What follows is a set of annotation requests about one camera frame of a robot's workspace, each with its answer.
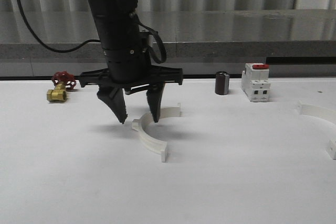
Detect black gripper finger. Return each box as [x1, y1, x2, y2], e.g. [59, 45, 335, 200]
[146, 83, 165, 123]
[97, 85, 128, 124]

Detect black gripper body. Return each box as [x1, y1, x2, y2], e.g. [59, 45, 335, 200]
[78, 48, 183, 90]

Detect white half clamp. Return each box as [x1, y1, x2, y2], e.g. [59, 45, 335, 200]
[297, 101, 335, 160]
[132, 103, 182, 163]

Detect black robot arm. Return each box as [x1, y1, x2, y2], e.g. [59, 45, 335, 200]
[78, 0, 183, 123]

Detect black cylindrical capacitor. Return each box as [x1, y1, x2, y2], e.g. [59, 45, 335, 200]
[215, 71, 230, 95]

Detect grey stone counter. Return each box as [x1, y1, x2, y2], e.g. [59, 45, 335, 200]
[1, 9, 335, 79]

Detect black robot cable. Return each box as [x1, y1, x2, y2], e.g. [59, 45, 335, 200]
[14, 0, 167, 64]

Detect brass valve red handle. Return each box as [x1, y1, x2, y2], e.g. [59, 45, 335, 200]
[46, 71, 77, 102]

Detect white circuit breaker red switch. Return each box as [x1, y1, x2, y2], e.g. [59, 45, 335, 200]
[241, 63, 270, 102]

